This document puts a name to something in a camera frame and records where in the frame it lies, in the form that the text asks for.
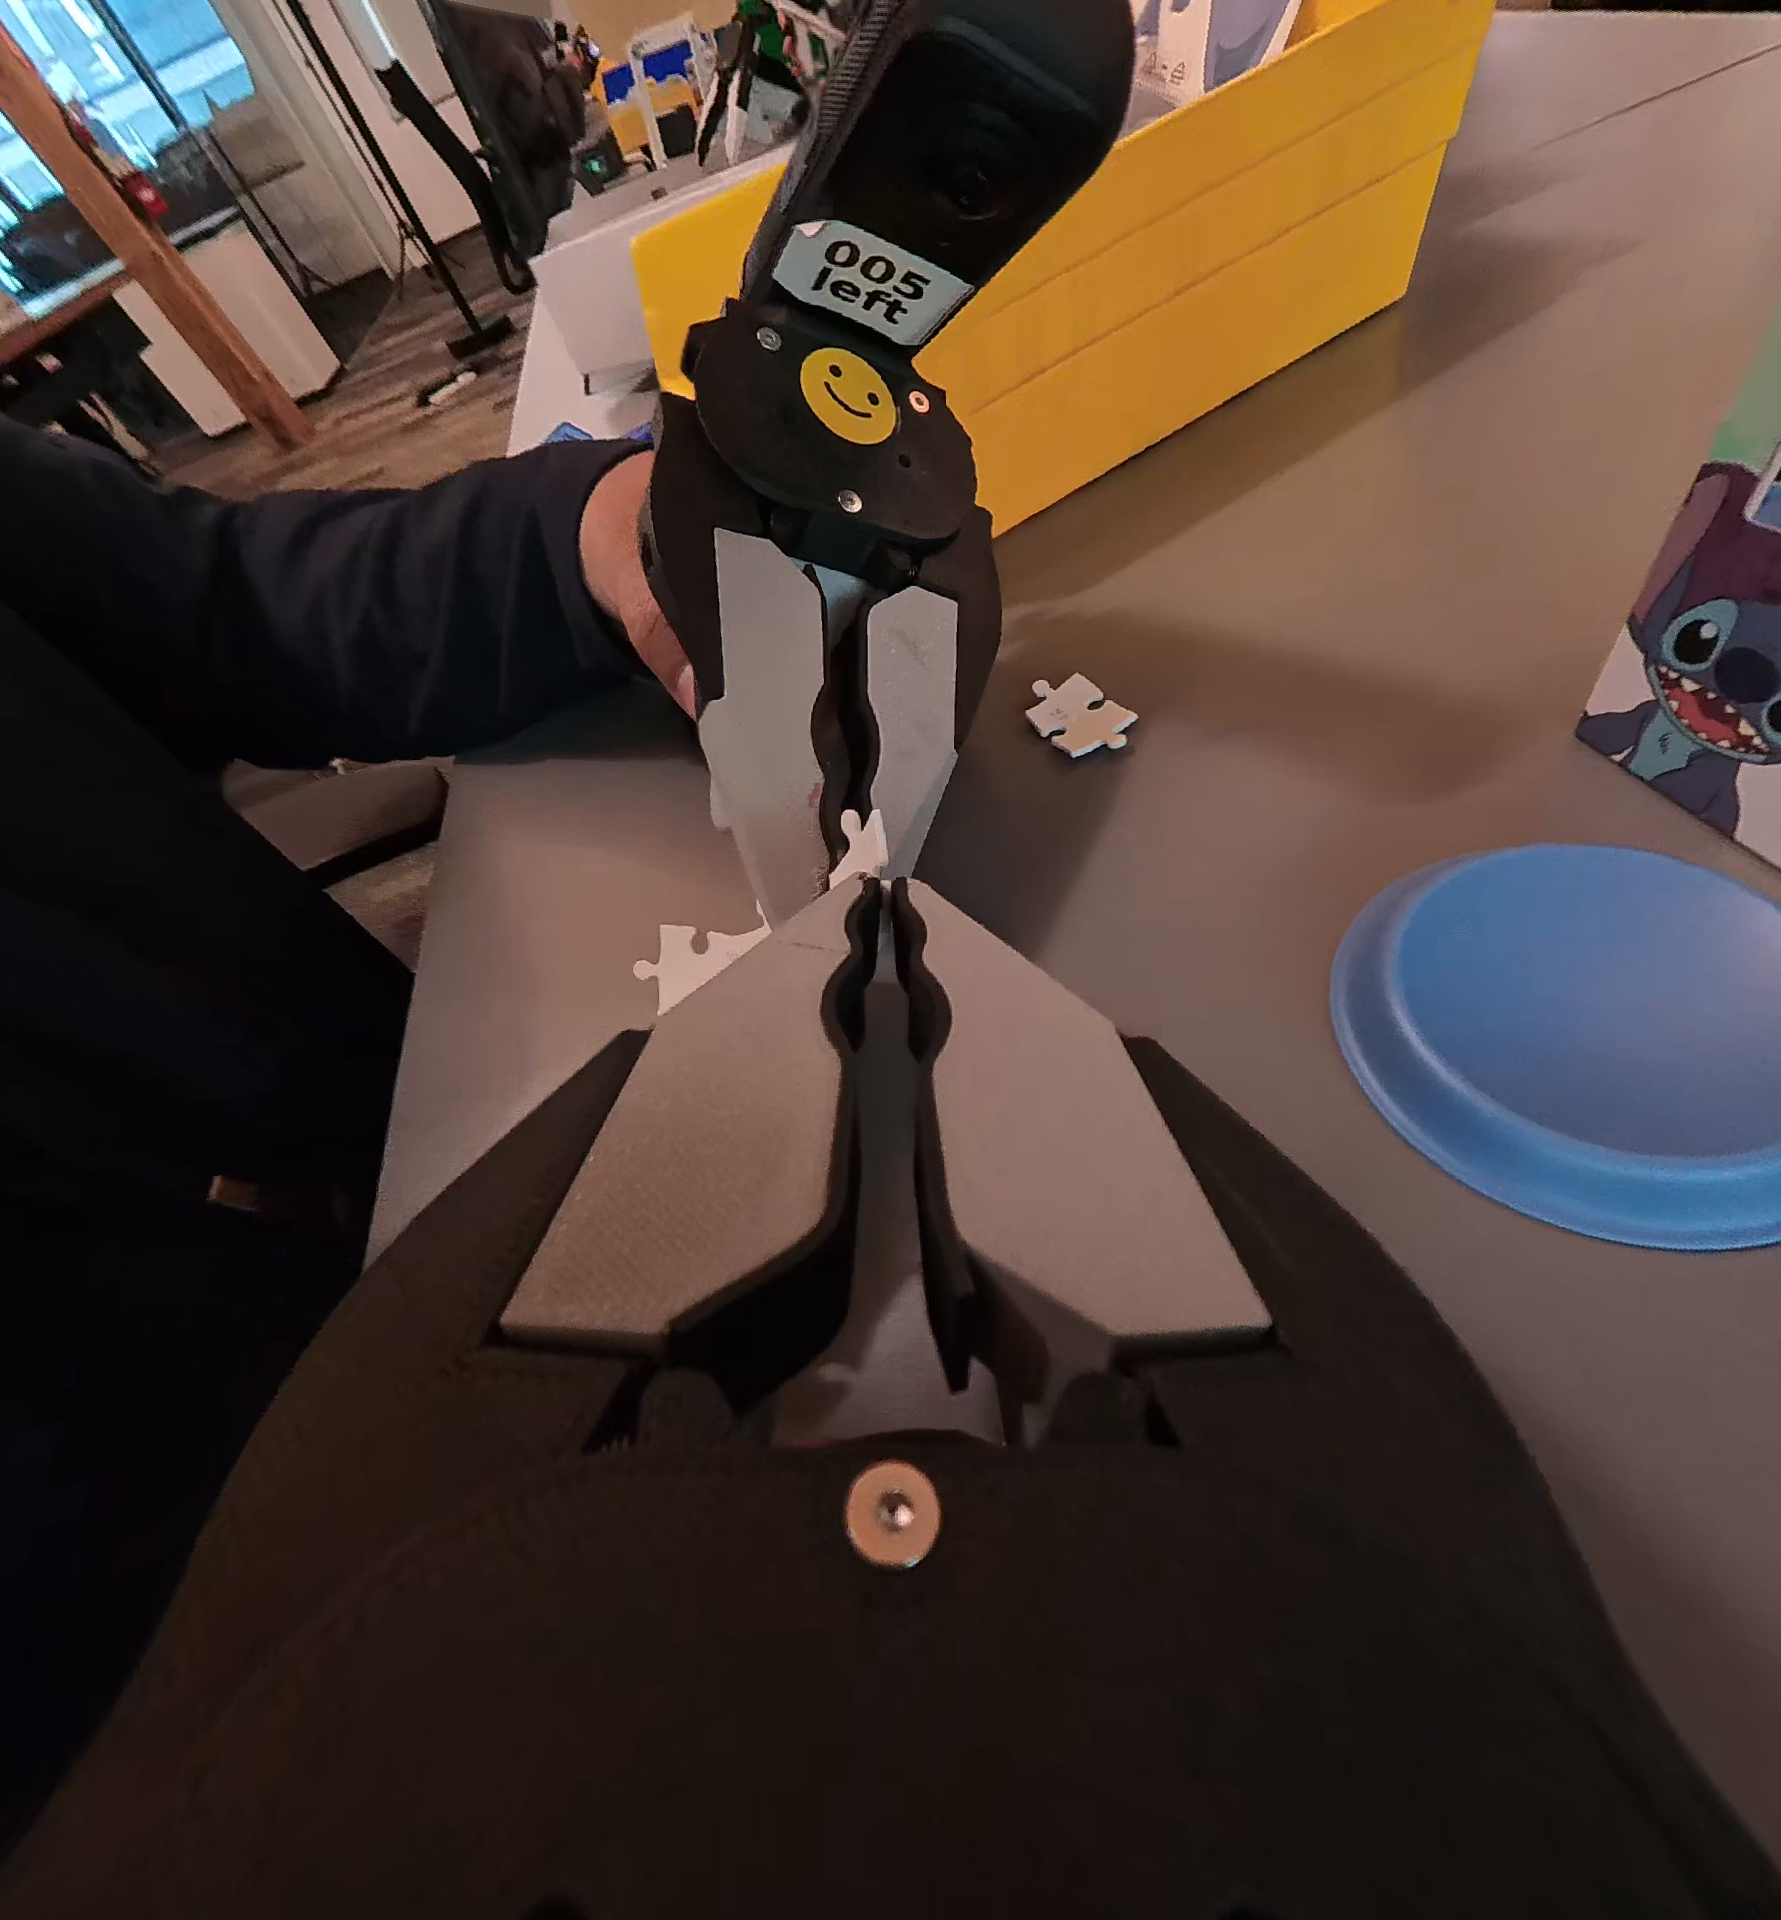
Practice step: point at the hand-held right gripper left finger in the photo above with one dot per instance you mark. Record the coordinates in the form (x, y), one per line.
(694, 1168)

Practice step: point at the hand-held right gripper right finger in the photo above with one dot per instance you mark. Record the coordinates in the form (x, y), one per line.
(1087, 1168)

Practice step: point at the blue round ball stand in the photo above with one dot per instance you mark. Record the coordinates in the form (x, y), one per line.
(1610, 1049)

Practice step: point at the wooden post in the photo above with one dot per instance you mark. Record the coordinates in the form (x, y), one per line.
(125, 223)

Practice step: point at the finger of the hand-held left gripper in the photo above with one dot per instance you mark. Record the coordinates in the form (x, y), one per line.
(913, 704)
(756, 704)

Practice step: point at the single white puzzle piece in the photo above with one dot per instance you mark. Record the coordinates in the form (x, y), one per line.
(1080, 710)

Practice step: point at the assembled curved puzzle section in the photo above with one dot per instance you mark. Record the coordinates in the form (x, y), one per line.
(694, 961)

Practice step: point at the white cabinet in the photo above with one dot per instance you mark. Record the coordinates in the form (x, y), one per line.
(234, 329)

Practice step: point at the person's left forearm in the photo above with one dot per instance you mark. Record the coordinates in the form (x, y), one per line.
(303, 597)

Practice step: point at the cartoon printed puzzle box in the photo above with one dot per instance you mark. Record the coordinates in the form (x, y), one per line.
(1746, 644)

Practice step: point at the person's left hand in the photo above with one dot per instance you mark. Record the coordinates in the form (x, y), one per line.
(631, 567)

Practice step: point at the black tripod stand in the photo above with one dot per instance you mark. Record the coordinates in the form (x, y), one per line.
(409, 177)

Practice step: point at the yellow plastic bin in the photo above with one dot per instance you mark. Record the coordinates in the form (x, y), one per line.
(1204, 223)

